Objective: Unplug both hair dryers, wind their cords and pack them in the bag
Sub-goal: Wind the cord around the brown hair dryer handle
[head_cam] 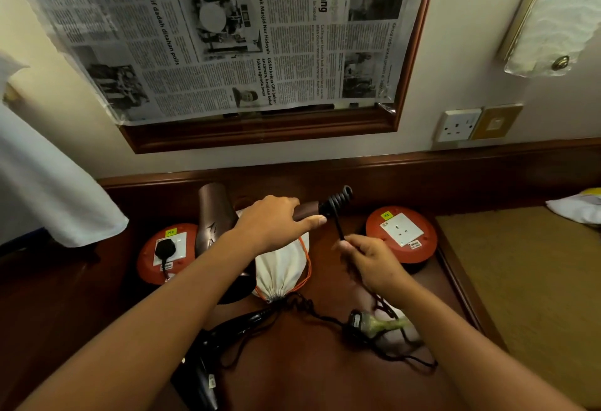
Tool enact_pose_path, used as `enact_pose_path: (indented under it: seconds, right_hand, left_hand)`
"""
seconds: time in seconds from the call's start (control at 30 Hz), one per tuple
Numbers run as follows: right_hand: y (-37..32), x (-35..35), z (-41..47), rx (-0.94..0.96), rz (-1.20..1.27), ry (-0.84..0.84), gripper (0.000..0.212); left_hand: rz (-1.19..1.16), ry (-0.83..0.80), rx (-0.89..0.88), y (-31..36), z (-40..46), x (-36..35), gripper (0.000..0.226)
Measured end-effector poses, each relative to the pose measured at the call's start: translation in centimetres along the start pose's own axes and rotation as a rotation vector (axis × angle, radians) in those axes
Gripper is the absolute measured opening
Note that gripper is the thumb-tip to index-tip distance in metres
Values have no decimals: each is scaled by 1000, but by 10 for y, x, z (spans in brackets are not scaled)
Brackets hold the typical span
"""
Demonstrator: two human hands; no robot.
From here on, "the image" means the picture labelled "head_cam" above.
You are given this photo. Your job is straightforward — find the person's left hand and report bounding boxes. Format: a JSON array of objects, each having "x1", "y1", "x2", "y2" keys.
[{"x1": 231, "y1": 195, "x2": 327, "y2": 257}]

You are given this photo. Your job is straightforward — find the person's right hand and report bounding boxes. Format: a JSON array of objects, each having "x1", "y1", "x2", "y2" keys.
[{"x1": 338, "y1": 234, "x2": 418, "y2": 306}]

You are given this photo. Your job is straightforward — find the black power cord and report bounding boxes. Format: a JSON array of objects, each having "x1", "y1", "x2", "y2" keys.
[
  {"x1": 329, "y1": 211, "x2": 438, "y2": 371},
  {"x1": 220, "y1": 293, "x2": 350, "y2": 370}
]

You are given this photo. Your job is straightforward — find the brown hair dryer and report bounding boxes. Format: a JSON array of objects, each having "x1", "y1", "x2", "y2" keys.
[{"x1": 194, "y1": 182, "x2": 354, "y2": 257}]

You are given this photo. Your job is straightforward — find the person's left forearm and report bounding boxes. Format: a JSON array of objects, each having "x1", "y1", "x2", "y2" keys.
[{"x1": 16, "y1": 231, "x2": 258, "y2": 411}]

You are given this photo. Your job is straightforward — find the person's right forearm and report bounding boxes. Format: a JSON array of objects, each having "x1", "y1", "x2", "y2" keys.
[{"x1": 389, "y1": 283, "x2": 585, "y2": 411}]

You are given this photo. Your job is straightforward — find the orange round extension reel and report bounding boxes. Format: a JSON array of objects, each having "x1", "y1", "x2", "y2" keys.
[
  {"x1": 136, "y1": 223, "x2": 200, "y2": 286},
  {"x1": 365, "y1": 205, "x2": 438, "y2": 266}
]

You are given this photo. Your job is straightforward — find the black plug with green grip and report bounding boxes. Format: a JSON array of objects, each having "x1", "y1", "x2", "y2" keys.
[{"x1": 347, "y1": 310, "x2": 415, "y2": 344}]

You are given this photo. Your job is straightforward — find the small white cloth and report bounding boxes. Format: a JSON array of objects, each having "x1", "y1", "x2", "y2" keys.
[{"x1": 375, "y1": 305, "x2": 422, "y2": 347}]

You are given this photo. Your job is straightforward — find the black hair dryer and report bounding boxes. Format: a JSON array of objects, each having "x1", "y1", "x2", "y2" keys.
[{"x1": 170, "y1": 308, "x2": 274, "y2": 411}]

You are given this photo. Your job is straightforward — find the tan desk pad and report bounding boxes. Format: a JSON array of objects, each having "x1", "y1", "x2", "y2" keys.
[{"x1": 435, "y1": 206, "x2": 601, "y2": 409}]

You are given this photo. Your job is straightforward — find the newspaper sheet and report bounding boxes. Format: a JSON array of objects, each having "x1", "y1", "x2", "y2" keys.
[{"x1": 9, "y1": 0, "x2": 415, "y2": 126}]

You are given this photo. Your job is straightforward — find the white folded cloth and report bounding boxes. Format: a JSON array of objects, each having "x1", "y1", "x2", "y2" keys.
[{"x1": 546, "y1": 193, "x2": 601, "y2": 226}]

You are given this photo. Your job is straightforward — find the large white fabric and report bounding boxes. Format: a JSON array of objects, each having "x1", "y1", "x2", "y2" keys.
[{"x1": 0, "y1": 50, "x2": 130, "y2": 249}]

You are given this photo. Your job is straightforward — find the white drawstring bag orange cord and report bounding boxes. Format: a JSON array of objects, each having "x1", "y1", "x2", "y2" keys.
[{"x1": 236, "y1": 209, "x2": 313, "y2": 304}]

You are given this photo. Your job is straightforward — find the wooden mirror frame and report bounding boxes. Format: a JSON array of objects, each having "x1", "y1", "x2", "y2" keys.
[{"x1": 118, "y1": 0, "x2": 442, "y2": 155}]

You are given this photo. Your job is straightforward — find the white wall socket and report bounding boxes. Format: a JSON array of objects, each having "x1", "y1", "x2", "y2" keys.
[{"x1": 435, "y1": 108, "x2": 483, "y2": 144}]

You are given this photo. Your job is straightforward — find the brass wall switch plate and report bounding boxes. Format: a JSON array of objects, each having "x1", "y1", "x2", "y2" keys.
[{"x1": 471, "y1": 104, "x2": 524, "y2": 141}]

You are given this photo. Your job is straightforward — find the wall lamp with glass shade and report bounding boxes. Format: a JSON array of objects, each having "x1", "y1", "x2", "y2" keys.
[{"x1": 497, "y1": 0, "x2": 601, "y2": 78}]

